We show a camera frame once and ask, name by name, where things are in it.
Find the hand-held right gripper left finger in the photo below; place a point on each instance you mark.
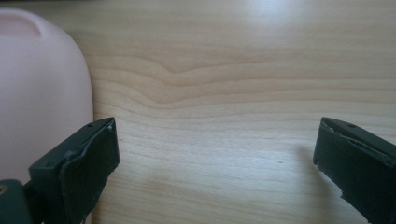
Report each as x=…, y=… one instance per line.
x=84, y=174

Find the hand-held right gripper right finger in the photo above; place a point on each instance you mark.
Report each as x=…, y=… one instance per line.
x=364, y=168

